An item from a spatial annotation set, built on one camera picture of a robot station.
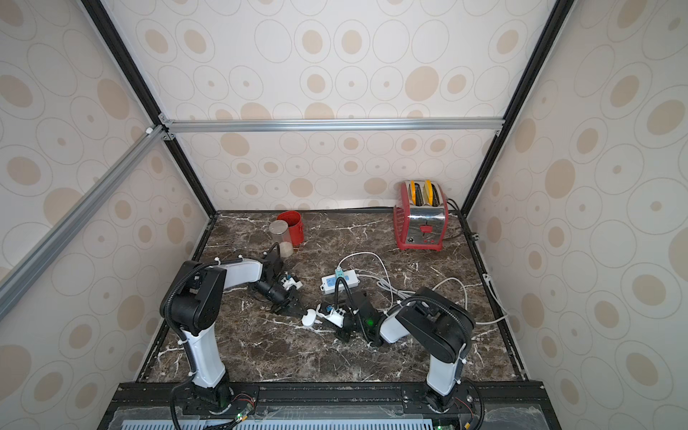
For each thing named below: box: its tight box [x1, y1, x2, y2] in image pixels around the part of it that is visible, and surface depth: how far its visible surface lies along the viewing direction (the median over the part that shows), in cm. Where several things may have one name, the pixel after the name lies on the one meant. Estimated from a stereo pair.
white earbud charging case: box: [301, 309, 317, 327], surface depth 89 cm
